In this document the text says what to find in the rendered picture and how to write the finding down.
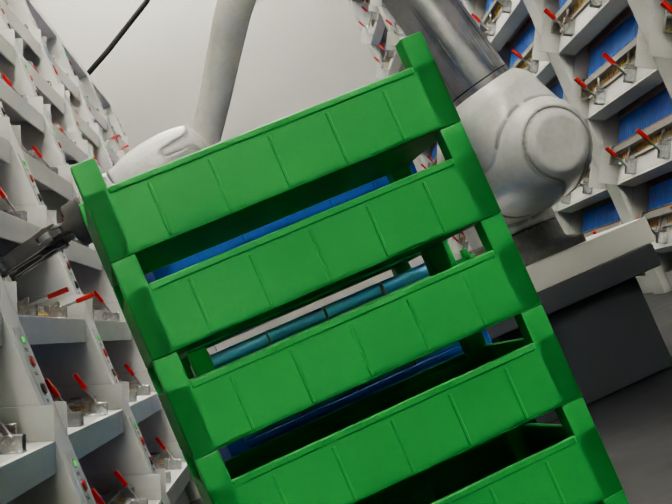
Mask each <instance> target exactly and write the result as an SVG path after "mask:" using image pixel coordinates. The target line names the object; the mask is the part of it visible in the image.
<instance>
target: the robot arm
mask: <svg viewBox="0 0 672 504"><path fill-rule="evenodd" d="M381 1H382V2H383V4H384V5H385V6H386V8H387V9H388V11H389V12H390V14H391V15H392V16H393V18H394V19H395V21H396V22H397V24H398V25H399V26H400V28H401V29H402V31H403V32H404V34H405V35H406V36H409V35H412V34H414V33H417V32H422V34H423V36H424V38H425V41H426V43H427V45H428V48H429V50H430V52H431V54H432V57H433V59H434V60H435V63H436V65H437V67H438V69H439V72H440V74H441V76H442V78H443V81H444V83H445V85H446V88H447V90H448V92H449V94H450V97H451V99H452V101H453V103H454V105H455V106H456V110H457V112H458V115H459V117H460V119H461V121H460V122H461V123H462V125H463V127H464V129H465V131H466V134H467V136H468V138H469V141H470V143H471V145H472V147H473V150H474V151H475V153H476V156H477V158H478V160H479V162H480V165H481V167H482V169H483V171H484V174H485V176H486V178H487V181H488V183H489V185H490V187H491V190H492V192H493V194H494V196H495V199H496V201H497V203H498V205H499V208H500V210H501V212H500V213H501V214H502V215H503V218H504V220H505V222H506V224H507V227H508V229H509V231H510V234H511V236H512V238H513V240H514V242H515V244H516V246H517V249H518V251H519V253H520V255H521V258H522V260H523V262H524V264H525V267H526V266H528V265H531V264H533V263H535V262H538V261H540V260H542V259H545V258H547V257H549V256H552V255H554V254H556V253H559V252H561V251H563V250H566V249H568V248H570V247H573V246H575V245H577V244H580V243H582V242H584V241H586V238H585V236H584V234H583V233H578V234H569V235H567V234H565V233H564V231H563V229H562V227H561V225H560V223H559V221H558V220H557V218H556V216H555V213H554V211H553V208H552V206H554V205H555V204H557V203H559V202H560V201H562V200H563V199H565V198H566V197H567V196H568V195H570V194H571V193H572V192H573V191H574V190H575V189H576V188H577V186H578V185H579V184H580V182H581V181H582V179H583V178H584V176H585V174H586V172H587V170H588V167H589V165H590V162H591V157H592V150H593V144H592V137H591V133H590V130H589V128H588V126H587V124H586V122H585V120H584V118H583V117H582V116H581V114H580V113H579V112H578V111H577V110H576V109H575V108H574V107H573V106H572V105H571V104H569V103H568V102H566V101H565V100H563V99H560V98H559V97H557V96H556V95H555V94H554V93H553V92H551V91H550V90H549V89H548V88H547V87H546V86H545V85H544V84H542V83H541V82H540V81H539V80H538V79H537V78H536V77H535V76H534V75H533V74H532V73H531V72H529V71H526V70H523V69H519V68H515V67H513V68H511V69H508V67H507V66H506V64H505V63H504V62H503V60H502V59H501V57H500V56H499V55H498V53H497V52H496V50H495V49H494V47H493V46H492V45H491V43H490V42H489V40H488V39H487V37H486V36H485V35H484V33H483V32H482V30H481V29H480V27H479V26H478V25H477V23H476V22H475V20H474V19H473V18H472V16H471V15H470V13H469V12H468V10H467V9H466V8H465V6H464V5H463V3H462V2H461V0H381ZM255 3H256V0H217V3H216V7H215V12H214V16H213V21H212V26H211V32H210V37H209V43H208V49H207V54H206V60H205V66H204V71H203V77H202V82H201V88H200V94H199V99H198V104H197V109H196V113H195V116H194V119H193V122H192V125H191V128H189V127H187V126H180V127H176V128H172V129H169V130H166V131H164V132H162V133H159V134H157V135H155V136H153V137H151V138H150V139H148V140H146V141H144V142H143V143H141V144H139V145H138V146H137V147H135V148H134V149H132V150H131V151H129V152H128V153H127V154H125V155H124V156H123V157H121V158H120V159H119V161H118V162H117V163H116V164H115V165H114V166H113V167H112V168H111V169H110V170H108V171H107V172H105V173H103V174H102V177H103V179H104V181H105V184H106V186H107V187H108V186H110V185H112V184H115V183H117V182H120V181H123V180H125V179H128V178H130V177H133V176H135V175H138V174H140V173H143V172H146V171H148V170H151V169H153V168H156V167H158V166H161V165H163V164H166V163H168V162H171V161H174V160H176V159H179V158H181V157H184V156H186V155H189V154H191V153H194V152H197V151H199V150H202V149H204V148H207V147H209V146H212V145H214V144H217V143H219V142H220V140H221V136H222V133H223V129H224V126H225V122H226V118H227V114H228V110H229V106H230V101H231V97H232V93H233V89H234V85H235V80H236V76H237V72H238V68H239V63H240V59H241V55H242V51H243V47H244V42H245V38H246V34H247V30H248V26H249V22H250V18H251V15H252V12H253V9H254V6H255ZM82 203H83V200H82V198H79V197H75V198H73V199H72V200H70V201H69V202H67V203H66V204H64V205H63V206H61V207H60V213H61V215H62V217H63V218H64V221H63V222H60V223H59V224H57V225H54V224H51V225H49V226H47V227H46V228H42V229H41V230H40V231H39V232H38V233H36V234H35V235H34V236H32V237H31V238H29V239H28V240H26V241H25V242H23V243H22V244H20V245H19V246H17V247H16V248H14V249H13V250H11V251H10V252H9V253H7V254H6V255H4V256H3V257H1V258H0V275H1V278H2V280H3V282H10V281H11V280H12V281H16V282H18V280H17V278H19V277H21V276H22V275H23V274H25V273H27V272H28V271H30V270H31V269H33V268H34V267H36V266H38V265H39V264H41V263H42V262H44V261H46V260H47V259H49V258H50V257H52V256H53V255H55V254H57V253H58V252H60V251H62V250H64V249H67V248H68V247H69V246H70V245H69V242H70V241H72V240H73V239H74V238H77V239H78V241H79V242H80V243H81V244H82V245H84V246H88V245H89V244H91V243H93V242H92V239H91V237H90V235H89V232H88V230H87V227H86V225H85V223H84V220H83V218H82V216H81V213H80V211H79V207H78V205H79V204H82ZM554 217H555V218H554ZM549 219H550V220H549ZM547 220H548V221H547ZM542 222H543V223H542ZM16 277H17V278H16Z"/></svg>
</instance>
